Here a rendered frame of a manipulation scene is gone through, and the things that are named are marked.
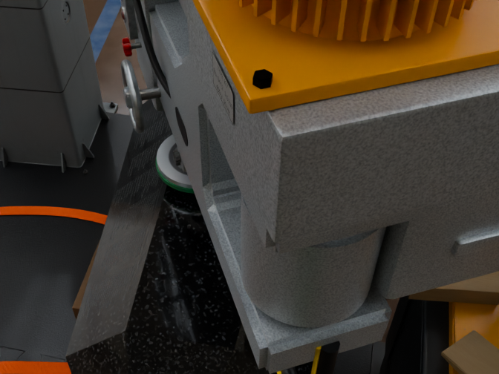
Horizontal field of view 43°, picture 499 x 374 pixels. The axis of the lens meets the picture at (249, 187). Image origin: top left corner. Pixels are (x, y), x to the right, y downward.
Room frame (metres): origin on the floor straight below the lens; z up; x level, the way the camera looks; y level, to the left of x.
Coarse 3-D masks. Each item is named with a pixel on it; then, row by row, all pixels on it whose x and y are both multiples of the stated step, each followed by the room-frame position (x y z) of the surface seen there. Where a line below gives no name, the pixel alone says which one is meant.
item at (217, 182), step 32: (160, 32) 0.97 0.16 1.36; (160, 64) 0.98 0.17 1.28; (192, 64) 0.73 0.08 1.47; (192, 96) 0.74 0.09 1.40; (192, 128) 0.75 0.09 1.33; (192, 160) 0.77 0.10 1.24; (224, 160) 0.71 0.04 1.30; (224, 192) 0.70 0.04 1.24; (224, 224) 0.65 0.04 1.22; (256, 224) 0.47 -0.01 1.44; (384, 224) 0.47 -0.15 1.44; (224, 256) 0.59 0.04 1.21; (256, 320) 0.48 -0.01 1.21; (352, 320) 0.48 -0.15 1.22; (384, 320) 0.49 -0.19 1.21; (256, 352) 0.45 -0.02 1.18; (288, 352) 0.44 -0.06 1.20
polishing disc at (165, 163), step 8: (168, 144) 1.21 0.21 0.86; (176, 144) 1.21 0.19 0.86; (160, 152) 1.18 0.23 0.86; (168, 152) 1.18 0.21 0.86; (160, 160) 1.15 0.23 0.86; (168, 160) 1.15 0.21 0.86; (160, 168) 1.12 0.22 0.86; (168, 168) 1.12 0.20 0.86; (176, 168) 1.12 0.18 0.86; (168, 176) 1.10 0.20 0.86; (176, 176) 1.10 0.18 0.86; (184, 176) 1.10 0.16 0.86; (176, 184) 1.08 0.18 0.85; (184, 184) 1.07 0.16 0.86
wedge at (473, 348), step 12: (468, 336) 0.71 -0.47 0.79; (480, 336) 0.71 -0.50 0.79; (456, 348) 0.68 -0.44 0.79; (468, 348) 0.68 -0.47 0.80; (480, 348) 0.68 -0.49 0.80; (492, 348) 0.68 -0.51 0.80; (456, 360) 0.65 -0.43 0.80; (468, 360) 0.65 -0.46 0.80; (480, 360) 0.65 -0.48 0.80; (492, 360) 0.65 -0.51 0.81; (468, 372) 0.62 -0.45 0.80; (480, 372) 0.62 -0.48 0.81; (492, 372) 0.62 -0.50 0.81
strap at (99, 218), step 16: (0, 208) 1.71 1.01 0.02; (16, 208) 1.71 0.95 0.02; (32, 208) 1.71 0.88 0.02; (48, 208) 1.71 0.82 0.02; (64, 208) 1.71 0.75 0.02; (0, 368) 1.00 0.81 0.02; (16, 368) 1.01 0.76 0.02; (32, 368) 1.01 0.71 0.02; (48, 368) 1.01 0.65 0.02; (64, 368) 1.01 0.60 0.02
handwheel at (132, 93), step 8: (128, 64) 1.02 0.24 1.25; (128, 72) 1.00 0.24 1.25; (128, 80) 0.98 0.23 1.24; (136, 80) 0.98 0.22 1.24; (128, 88) 1.01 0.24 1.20; (136, 88) 0.97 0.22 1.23; (152, 88) 1.03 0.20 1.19; (128, 96) 0.99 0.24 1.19; (136, 96) 0.96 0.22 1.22; (144, 96) 1.01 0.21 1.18; (152, 96) 1.01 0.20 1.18; (160, 96) 1.02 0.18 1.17; (128, 104) 0.99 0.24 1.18; (136, 104) 0.95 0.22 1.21; (136, 112) 0.94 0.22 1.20; (136, 120) 0.94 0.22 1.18; (144, 120) 0.95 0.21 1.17; (136, 128) 0.95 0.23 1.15; (144, 128) 0.95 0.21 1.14
